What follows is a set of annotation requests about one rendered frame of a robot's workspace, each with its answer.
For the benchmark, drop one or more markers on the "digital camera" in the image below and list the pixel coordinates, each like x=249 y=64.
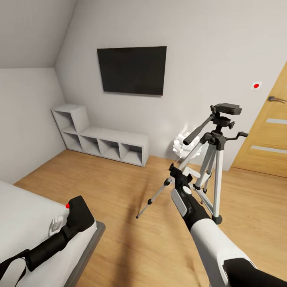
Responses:
x=79 y=212

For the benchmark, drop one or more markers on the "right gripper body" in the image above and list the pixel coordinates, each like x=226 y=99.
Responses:
x=177 y=174

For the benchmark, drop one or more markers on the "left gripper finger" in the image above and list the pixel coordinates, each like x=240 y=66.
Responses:
x=74 y=234
x=76 y=228

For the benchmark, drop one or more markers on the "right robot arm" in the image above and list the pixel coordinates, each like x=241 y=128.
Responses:
x=226 y=265

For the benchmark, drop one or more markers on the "camera tripod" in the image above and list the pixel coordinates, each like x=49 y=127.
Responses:
x=214 y=153

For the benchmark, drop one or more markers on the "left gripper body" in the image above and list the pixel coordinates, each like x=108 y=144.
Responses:
x=57 y=242

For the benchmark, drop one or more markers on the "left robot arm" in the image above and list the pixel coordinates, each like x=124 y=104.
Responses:
x=14 y=268

